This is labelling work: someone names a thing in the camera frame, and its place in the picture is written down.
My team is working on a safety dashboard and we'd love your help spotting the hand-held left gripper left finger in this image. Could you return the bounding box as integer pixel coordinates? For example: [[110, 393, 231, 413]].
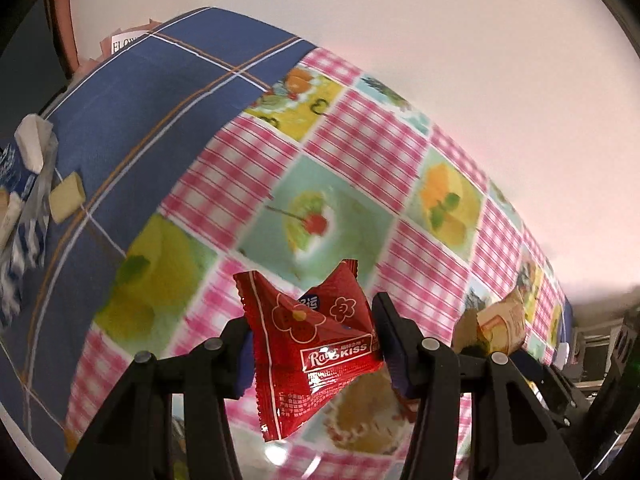
[[60, 316, 257, 480]]

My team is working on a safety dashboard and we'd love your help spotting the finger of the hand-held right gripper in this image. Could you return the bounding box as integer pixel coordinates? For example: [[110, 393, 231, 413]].
[[514, 351, 597, 427]]

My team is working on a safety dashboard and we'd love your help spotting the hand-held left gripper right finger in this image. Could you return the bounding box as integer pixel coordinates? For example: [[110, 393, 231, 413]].
[[371, 291, 582, 480]]

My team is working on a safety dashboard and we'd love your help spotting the red snack packet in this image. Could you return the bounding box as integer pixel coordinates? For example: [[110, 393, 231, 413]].
[[233, 258, 385, 443]]

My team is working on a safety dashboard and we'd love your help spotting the orange cream biscuit packet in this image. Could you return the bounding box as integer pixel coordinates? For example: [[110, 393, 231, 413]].
[[452, 287, 528, 357]]

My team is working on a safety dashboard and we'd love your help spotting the pink checked tablecloth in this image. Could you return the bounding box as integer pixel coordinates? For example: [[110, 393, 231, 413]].
[[64, 47, 576, 480]]

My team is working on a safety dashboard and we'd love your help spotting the blue white snack packet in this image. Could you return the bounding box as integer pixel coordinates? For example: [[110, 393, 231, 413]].
[[0, 142, 60, 328]]

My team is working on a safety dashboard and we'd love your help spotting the blue plaid cloth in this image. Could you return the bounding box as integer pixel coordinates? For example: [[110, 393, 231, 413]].
[[0, 7, 319, 441]]

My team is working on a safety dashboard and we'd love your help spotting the white wrapped wafer piece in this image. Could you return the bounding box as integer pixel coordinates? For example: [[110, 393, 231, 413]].
[[14, 114, 54, 173]]

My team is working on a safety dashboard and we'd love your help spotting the white printed paper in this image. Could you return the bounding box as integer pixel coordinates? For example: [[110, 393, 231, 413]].
[[110, 32, 148, 56]]

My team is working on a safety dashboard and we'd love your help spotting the brown curved rim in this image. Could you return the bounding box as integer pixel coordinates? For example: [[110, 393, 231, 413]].
[[44, 0, 83, 78]]

